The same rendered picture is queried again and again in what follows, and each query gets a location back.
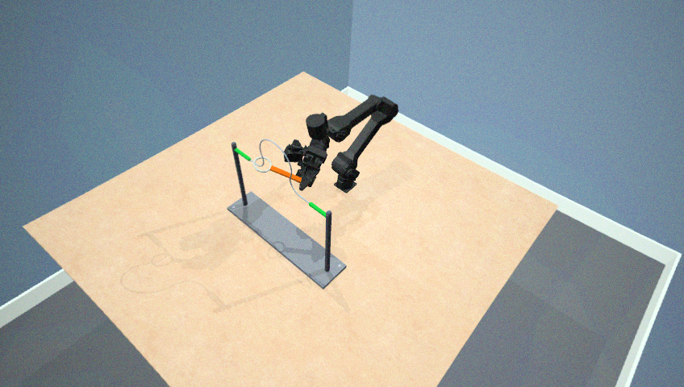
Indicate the orange handle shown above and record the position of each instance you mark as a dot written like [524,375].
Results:
[276,170]

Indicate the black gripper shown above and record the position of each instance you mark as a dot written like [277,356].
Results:
[314,157]

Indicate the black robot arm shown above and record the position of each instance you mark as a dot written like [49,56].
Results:
[382,111]

